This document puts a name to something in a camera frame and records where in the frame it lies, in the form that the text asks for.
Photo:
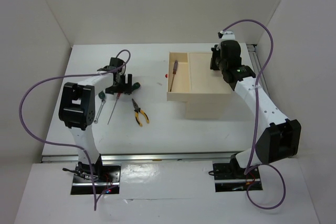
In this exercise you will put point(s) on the red long thin screwdriver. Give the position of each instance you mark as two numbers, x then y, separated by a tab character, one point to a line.
114	106

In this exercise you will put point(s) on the yellow black pliers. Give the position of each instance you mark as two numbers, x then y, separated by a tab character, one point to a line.
137	112

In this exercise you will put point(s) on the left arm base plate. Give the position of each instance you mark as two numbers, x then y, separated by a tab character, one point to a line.
108	182

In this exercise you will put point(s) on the beige drawer cabinet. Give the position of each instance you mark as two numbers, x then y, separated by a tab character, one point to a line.
209	94

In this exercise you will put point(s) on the aluminium side rail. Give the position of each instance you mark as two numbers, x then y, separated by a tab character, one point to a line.
251	48

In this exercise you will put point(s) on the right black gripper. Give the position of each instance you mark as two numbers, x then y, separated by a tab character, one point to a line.
215	51

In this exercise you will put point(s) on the green stubby screwdriver orange cap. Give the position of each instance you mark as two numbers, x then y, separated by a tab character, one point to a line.
135	86

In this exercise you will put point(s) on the silver ratchet wrench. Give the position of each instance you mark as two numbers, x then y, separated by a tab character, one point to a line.
103	101

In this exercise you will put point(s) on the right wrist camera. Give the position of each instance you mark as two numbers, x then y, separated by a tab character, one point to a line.
226	35

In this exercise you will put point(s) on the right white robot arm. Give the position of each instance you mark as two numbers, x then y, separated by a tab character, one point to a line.
276	137

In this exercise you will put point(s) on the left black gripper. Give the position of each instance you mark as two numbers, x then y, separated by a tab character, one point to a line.
125	88

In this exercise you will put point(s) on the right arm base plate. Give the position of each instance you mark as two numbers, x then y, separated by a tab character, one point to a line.
228	180

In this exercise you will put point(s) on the aluminium front rail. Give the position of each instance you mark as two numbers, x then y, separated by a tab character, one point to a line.
141	157

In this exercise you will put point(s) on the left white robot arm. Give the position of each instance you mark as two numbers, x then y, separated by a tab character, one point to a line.
78	110

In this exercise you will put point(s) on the beige top drawer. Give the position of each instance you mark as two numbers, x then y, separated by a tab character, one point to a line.
182	84

